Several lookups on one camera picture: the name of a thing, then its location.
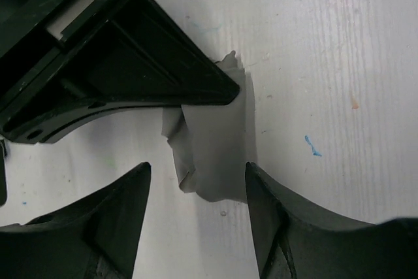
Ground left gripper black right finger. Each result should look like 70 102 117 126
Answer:
245 163 417 278

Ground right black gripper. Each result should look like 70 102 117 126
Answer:
1 0 240 144

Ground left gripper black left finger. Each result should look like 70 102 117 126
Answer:
1 162 151 278

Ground grey underwear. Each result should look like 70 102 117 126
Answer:
161 51 252 203

